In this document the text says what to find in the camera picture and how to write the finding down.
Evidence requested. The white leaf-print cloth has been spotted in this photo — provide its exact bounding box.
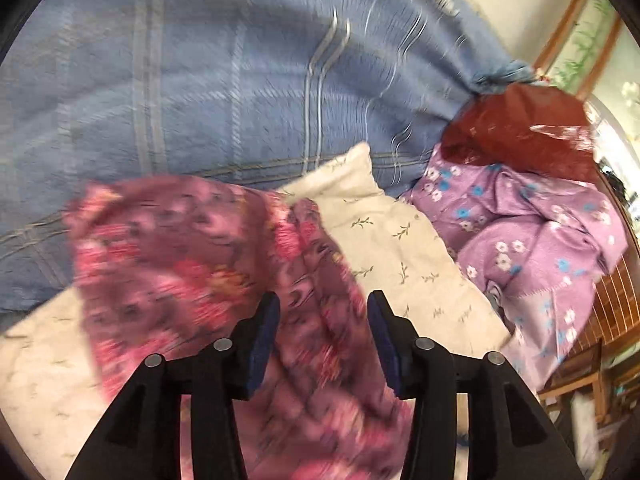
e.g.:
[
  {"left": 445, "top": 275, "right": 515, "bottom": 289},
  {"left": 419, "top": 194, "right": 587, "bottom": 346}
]
[{"left": 0, "top": 142, "right": 541, "bottom": 466}]

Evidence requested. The blue plaid blanket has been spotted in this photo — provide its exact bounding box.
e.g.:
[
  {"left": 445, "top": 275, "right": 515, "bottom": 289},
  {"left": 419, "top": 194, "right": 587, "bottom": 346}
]
[{"left": 0, "top": 0, "right": 541, "bottom": 321}]

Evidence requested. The brown bamboo mat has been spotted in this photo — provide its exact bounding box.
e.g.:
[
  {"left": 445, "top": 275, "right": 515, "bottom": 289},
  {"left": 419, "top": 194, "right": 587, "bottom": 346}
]
[{"left": 570, "top": 255, "right": 640, "bottom": 356}]

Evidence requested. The wood-framed bamboo painting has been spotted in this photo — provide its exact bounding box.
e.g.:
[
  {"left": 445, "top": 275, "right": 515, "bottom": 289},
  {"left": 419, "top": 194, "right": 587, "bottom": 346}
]
[{"left": 532, "top": 0, "right": 626, "bottom": 101}]

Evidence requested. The wooden chair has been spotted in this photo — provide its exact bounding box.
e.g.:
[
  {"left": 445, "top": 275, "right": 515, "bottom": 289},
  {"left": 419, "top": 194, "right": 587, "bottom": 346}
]
[{"left": 540, "top": 340, "right": 640, "bottom": 426}]

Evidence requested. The red plastic bag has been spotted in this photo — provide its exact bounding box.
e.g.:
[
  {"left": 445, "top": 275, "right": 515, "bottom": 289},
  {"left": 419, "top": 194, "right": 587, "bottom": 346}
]
[{"left": 440, "top": 82, "right": 601, "bottom": 183}]

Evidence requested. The red floral garment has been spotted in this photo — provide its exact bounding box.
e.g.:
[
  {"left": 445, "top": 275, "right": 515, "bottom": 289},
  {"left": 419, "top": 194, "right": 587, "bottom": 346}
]
[{"left": 65, "top": 175, "right": 416, "bottom": 480}]

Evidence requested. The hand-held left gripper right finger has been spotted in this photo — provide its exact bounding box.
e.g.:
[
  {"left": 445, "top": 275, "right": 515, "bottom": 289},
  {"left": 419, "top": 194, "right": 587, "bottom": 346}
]
[{"left": 366, "top": 290, "right": 583, "bottom": 480}]

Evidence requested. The purple floral garment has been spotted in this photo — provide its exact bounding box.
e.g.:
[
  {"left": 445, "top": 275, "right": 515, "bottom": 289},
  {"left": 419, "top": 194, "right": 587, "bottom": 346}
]
[{"left": 400, "top": 142, "right": 628, "bottom": 391}]

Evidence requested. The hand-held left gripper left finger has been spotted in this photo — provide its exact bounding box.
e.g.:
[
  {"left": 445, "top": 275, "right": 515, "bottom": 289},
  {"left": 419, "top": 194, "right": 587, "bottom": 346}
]
[{"left": 65, "top": 291, "right": 282, "bottom": 480}]

